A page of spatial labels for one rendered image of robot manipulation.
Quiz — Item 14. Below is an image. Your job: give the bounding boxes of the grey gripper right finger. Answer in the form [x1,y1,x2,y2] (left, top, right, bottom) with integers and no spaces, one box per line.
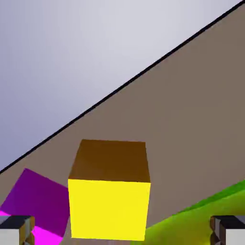
[210,215,245,245]

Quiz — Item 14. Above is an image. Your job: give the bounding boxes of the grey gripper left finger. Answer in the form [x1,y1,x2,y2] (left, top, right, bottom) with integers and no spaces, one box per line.
[0,215,36,245]

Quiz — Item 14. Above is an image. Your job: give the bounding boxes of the small magenta cube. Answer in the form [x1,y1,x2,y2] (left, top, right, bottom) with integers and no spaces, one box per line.
[0,167,71,245]

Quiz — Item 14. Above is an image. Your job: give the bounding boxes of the small yellow cube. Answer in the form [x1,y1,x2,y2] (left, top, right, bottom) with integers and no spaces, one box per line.
[67,139,151,242]

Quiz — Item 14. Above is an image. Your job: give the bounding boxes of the large green box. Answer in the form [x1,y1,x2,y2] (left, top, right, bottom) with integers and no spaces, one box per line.
[130,179,245,245]

